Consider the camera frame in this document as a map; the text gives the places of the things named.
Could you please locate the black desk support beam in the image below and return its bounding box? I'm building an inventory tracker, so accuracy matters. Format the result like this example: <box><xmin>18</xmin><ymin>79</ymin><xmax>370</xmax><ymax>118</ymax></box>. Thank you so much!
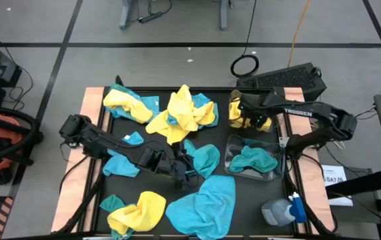
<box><xmin>325</xmin><ymin>167</ymin><xmax>381</xmax><ymax>201</ymax></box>

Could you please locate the yellow cable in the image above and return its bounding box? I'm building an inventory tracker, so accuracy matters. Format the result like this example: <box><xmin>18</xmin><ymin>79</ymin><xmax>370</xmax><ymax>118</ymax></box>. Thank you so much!
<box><xmin>287</xmin><ymin>0</ymin><xmax>312</xmax><ymax>68</ymax></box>

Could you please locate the large blue microfiber towel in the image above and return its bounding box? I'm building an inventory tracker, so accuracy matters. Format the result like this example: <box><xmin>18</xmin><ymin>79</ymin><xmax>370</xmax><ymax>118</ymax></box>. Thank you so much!
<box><xmin>165</xmin><ymin>174</ymin><xmax>237</xmax><ymax>240</ymax></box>

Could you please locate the black aluminium table frame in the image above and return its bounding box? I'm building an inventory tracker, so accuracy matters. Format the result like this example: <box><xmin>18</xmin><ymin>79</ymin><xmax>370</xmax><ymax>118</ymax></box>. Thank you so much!
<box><xmin>76</xmin><ymin>75</ymin><xmax>314</xmax><ymax>238</ymax></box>

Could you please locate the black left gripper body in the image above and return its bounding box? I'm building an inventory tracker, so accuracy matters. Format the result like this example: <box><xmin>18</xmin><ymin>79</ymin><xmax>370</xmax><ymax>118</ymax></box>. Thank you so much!
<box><xmin>158</xmin><ymin>151</ymin><xmax>186</xmax><ymax>183</ymax></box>

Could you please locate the white paper sheet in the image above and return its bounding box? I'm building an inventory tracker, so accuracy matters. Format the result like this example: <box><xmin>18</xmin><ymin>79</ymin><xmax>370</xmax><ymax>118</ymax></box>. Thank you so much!
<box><xmin>320</xmin><ymin>163</ymin><xmax>354</xmax><ymax>207</ymax></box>

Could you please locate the black coiled cable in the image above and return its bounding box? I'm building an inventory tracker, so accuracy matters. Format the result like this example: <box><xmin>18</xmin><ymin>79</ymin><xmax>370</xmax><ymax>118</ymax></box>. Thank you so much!
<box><xmin>230</xmin><ymin>0</ymin><xmax>260</xmax><ymax>79</ymax></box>

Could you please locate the large yellow microfiber towel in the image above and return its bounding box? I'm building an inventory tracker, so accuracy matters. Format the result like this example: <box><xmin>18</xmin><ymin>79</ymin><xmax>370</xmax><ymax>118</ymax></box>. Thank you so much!
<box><xmin>145</xmin><ymin>83</ymin><xmax>217</xmax><ymax>146</ymax></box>

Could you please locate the grey bottle with blue cap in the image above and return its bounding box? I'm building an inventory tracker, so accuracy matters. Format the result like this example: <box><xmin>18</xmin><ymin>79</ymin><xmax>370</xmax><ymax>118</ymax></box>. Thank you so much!
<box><xmin>260</xmin><ymin>191</ymin><xmax>308</xmax><ymax>228</ymax></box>

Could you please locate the wooden board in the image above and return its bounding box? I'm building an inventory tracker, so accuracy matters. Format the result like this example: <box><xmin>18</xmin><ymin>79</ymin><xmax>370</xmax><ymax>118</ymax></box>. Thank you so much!
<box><xmin>50</xmin><ymin>87</ymin><xmax>106</xmax><ymax>233</ymax></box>
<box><xmin>282</xmin><ymin>87</ymin><xmax>336</xmax><ymax>235</ymax></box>

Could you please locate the grey desk leg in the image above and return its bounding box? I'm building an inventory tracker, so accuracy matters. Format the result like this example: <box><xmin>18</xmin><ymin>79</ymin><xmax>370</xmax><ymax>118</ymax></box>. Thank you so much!
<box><xmin>219</xmin><ymin>0</ymin><xmax>230</xmax><ymax>31</ymax></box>
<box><xmin>119</xmin><ymin>0</ymin><xmax>137</xmax><ymax>31</ymax></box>

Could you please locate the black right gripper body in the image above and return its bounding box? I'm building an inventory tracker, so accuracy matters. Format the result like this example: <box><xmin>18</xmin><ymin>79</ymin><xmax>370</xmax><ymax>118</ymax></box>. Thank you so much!
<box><xmin>238</xmin><ymin>92</ymin><xmax>278</xmax><ymax>117</ymax></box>

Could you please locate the black power strip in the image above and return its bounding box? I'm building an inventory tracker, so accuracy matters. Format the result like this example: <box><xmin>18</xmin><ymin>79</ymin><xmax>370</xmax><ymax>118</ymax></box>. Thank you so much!
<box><xmin>137</xmin><ymin>11</ymin><xmax>163</xmax><ymax>25</ymax></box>

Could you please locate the blue towel with white tag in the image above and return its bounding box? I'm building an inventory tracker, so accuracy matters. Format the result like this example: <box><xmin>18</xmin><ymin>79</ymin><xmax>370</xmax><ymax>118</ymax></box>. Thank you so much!
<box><xmin>102</xmin><ymin>131</ymin><xmax>145</xmax><ymax>179</ymax></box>

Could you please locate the teal microfiber towel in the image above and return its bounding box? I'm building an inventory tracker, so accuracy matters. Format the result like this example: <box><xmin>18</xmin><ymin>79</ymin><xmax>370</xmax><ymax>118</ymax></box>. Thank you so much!
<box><xmin>99</xmin><ymin>194</ymin><xmax>135</xmax><ymax>240</ymax></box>
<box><xmin>228</xmin><ymin>145</ymin><xmax>279</xmax><ymax>174</ymax></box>

